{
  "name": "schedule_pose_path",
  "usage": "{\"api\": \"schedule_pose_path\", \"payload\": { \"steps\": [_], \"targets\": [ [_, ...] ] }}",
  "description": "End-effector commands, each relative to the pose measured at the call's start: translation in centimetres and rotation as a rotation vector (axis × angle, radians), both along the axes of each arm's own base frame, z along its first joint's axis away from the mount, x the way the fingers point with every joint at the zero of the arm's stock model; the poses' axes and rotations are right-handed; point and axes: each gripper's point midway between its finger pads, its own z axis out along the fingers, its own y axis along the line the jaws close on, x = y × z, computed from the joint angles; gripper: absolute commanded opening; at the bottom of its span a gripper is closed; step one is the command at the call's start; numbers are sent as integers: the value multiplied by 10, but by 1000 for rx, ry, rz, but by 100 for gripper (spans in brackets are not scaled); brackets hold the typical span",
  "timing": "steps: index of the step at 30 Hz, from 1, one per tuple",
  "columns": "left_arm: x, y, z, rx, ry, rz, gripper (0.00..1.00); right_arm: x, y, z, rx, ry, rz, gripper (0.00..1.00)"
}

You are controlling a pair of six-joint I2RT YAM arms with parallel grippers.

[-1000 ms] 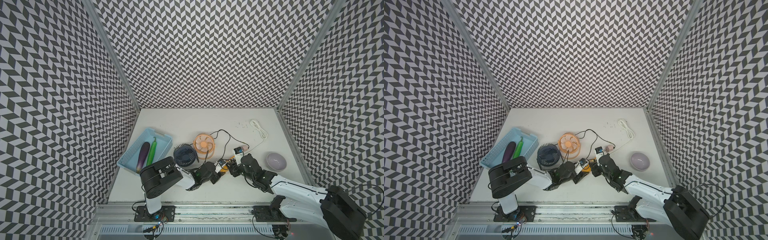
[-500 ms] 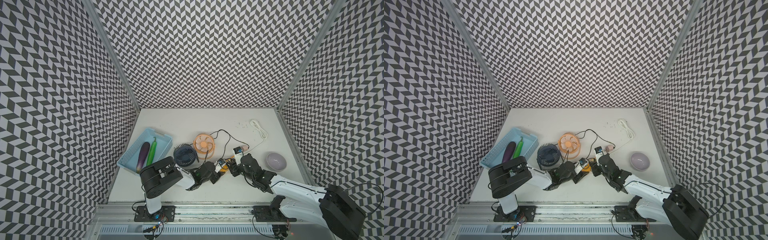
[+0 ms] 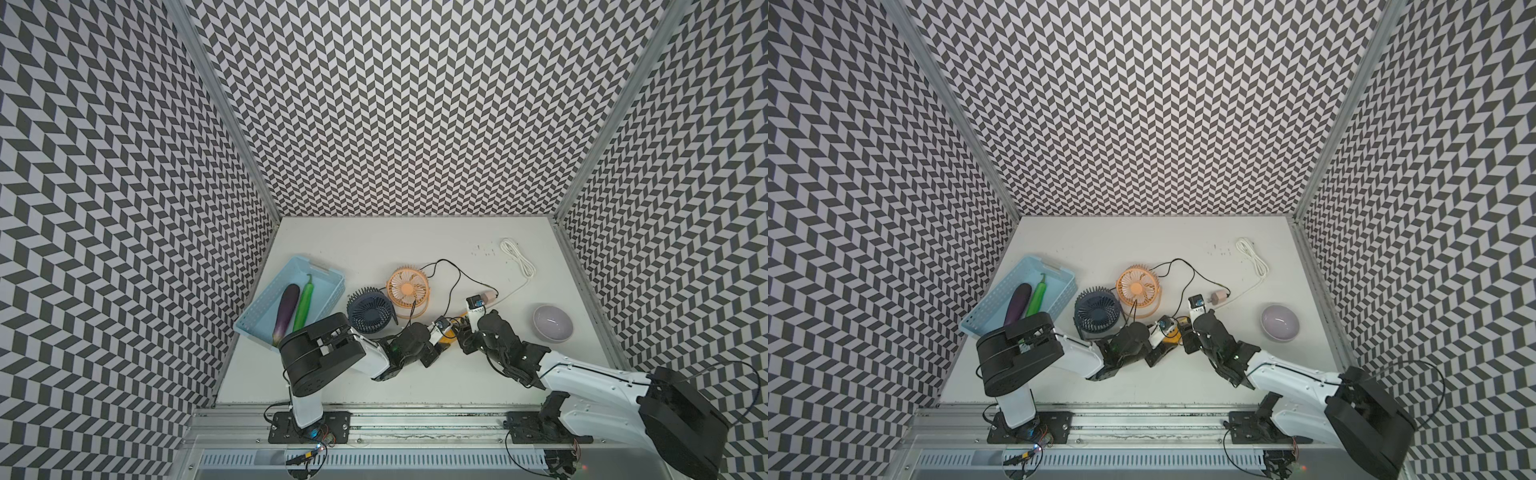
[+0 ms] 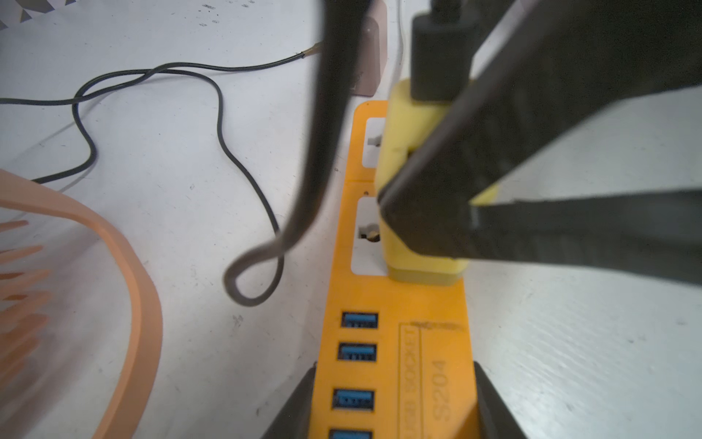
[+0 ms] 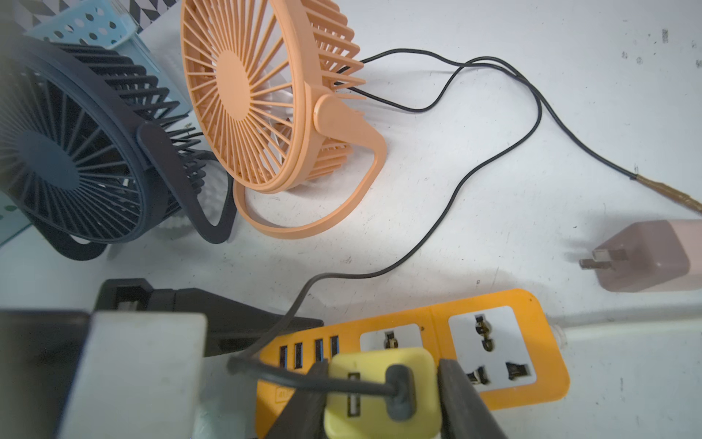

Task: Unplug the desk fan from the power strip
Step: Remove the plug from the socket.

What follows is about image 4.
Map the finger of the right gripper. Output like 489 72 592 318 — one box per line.
469 190 701 285
378 1 701 258

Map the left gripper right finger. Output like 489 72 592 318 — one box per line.
473 361 527 439

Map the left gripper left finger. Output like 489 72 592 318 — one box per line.
261 364 316 439

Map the dark blue fan cable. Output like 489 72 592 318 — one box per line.
222 0 482 307

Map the orange power strip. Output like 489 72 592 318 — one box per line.
309 101 481 438

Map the yellow USB charger plug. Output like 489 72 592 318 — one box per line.
374 78 501 287

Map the pink USB charger plug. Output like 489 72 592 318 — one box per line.
350 0 388 97

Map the black fan cable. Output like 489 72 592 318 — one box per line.
0 41 325 254

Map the white power strip cord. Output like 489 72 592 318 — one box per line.
390 0 418 101

